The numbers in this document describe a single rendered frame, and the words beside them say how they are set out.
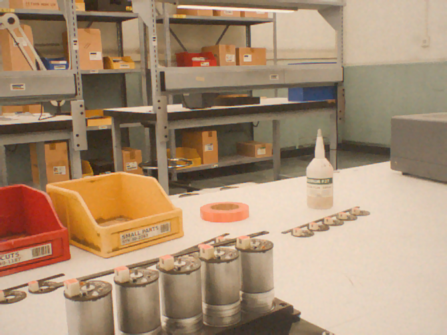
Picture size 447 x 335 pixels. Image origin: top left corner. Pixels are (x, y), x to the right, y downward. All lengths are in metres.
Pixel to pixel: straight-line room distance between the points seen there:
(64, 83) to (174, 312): 2.33
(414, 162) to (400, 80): 5.22
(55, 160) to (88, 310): 4.12
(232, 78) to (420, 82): 3.23
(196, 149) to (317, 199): 4.38
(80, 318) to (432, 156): 0.67
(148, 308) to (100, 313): 0.03
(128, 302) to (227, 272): 0.06
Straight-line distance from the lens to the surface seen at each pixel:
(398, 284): 0.47
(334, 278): 0.47
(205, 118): 3.02
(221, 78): 3.00
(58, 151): 4.40
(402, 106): 6.10
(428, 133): 0.87
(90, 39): 4.50
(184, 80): 2.87
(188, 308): 0.32
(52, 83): 2.60
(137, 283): 0.30
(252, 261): 0.34
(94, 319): 0.29
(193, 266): 0.32
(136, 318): 0.31
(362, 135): 6.48
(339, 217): 0.65
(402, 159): 0.92
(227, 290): 0.33
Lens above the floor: 0.92
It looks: 9 degrees down
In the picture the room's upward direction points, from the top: 2 degrees counter-clockwise
